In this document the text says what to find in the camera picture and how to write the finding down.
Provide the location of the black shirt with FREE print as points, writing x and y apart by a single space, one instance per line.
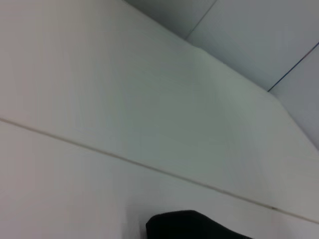
184 225

